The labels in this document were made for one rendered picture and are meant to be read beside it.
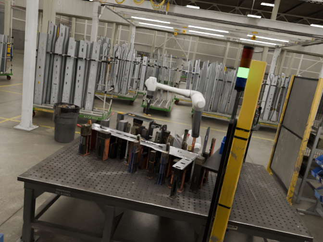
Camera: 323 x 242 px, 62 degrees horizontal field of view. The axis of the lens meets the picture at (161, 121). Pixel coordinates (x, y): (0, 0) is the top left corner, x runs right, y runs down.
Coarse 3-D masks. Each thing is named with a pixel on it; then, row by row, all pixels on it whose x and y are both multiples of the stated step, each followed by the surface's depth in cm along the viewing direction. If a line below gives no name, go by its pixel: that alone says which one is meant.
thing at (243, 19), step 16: (112, 0) 837; (128, 0) 832; (144, 0) 821; (144, 16) 1021; (208, 16) 816; (224, 16) 811; (240, 16) 806; (192, 32) 1353; (240, 32) 1001; (304, 32) 795; (320, 32) 791
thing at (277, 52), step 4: (276, 48) 1318; (280, 48) 1267; (276, 52) 1321; (276, 56) 1308; (272, 60) 1343; (272, 64) 1335; (272, 68) 1339; (272, 72) 1343; (268, 76) 1358; (268, 88) 1361; (264, 92) 1374; (264, 96) 1371; (264, 100) 1376; (264, 104) 1380
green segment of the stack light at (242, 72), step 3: (240, 69) 179; (243, 69) 178; (246, 69) 178; (240, 72) 179; (243, 72) 179; (246, 72) 179; (237, 75) 182; (240, 75) 180; (243, 75) 179; (246, 75) 179
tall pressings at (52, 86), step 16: (48, 32) 657; (64, 32) 662; (48, 48) 663; (64, 48) 686; (80, 48) 664; (96, 48) 664; (48, 64) 671; (64, 64) 697; (80, 64) 670; (96, 64) 669; (48, 80) 682; (64, 80) 677; (80, 80) 676; (96, 80) 681; (48, 96) 708; (64, 96) 683; (80, 96) 684
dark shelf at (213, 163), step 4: (216, 152) 289; (212, 156) 275; (216, 156) 277; (220, 156) 279; (208, 160) 260; (212, 160) 262; (216, 160) 264; (220, 160) 266; (204, 164) 249; (208, 164) 250; (212, 164) 252; (216, 164) 254; (204, 168) 244; (208, 168) 243; (212, 168) 243; (216, 168) 244; (216, 172) 240
